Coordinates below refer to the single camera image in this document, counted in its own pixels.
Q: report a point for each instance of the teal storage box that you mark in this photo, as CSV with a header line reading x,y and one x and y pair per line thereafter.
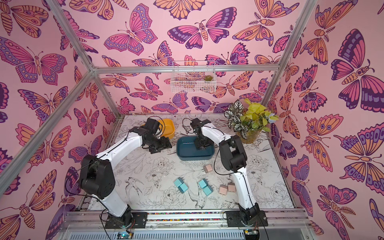
x,y
187,151

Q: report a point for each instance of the yellow storage box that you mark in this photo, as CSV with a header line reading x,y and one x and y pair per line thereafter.
x,y
167,127

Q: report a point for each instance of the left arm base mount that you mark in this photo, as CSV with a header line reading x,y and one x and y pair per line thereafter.
x,y
131,220

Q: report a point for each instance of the pink plug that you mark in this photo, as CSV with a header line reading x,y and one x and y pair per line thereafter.
x,y
231,187
223,190
208,168

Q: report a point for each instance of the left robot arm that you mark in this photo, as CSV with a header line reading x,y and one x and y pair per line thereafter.
x,y
97,176

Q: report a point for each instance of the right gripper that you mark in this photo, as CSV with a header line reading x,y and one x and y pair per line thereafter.
x,y
202,142

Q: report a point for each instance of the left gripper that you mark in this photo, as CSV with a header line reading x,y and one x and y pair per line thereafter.
x,y
165,145

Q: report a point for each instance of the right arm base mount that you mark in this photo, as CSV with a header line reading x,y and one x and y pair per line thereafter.
x,y
243,219

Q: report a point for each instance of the teal plug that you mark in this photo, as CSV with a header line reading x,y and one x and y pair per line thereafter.
x,y
203,183
183,188
178,182
207,190

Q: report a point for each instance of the white wire basket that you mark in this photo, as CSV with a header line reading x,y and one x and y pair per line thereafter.
x,y
193,77

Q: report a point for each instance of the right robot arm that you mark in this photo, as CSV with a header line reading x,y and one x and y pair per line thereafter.
x,y
233,158

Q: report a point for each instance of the potted plant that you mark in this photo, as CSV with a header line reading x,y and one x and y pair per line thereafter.
x,y
248,122

